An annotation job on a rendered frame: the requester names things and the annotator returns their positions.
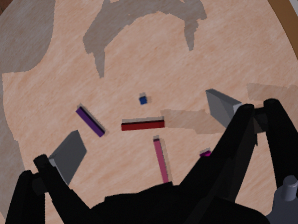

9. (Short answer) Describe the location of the pink rod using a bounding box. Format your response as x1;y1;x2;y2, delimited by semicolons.
153;138;169;183

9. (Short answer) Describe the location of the small dark blue block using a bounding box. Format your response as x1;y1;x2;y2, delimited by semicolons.
139;96;147;105

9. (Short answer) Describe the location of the dark red rod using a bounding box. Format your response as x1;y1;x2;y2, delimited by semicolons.
121;120;165;131

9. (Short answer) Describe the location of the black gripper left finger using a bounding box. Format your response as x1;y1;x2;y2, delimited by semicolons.
5;130;105;224

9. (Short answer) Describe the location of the purple rod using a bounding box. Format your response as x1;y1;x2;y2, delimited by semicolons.
75;106;105;137

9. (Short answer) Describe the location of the magenta rod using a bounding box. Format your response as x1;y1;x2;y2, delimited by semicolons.
199;150;211;157

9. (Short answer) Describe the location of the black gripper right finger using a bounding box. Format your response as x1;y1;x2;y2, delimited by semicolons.
147;89;298;224

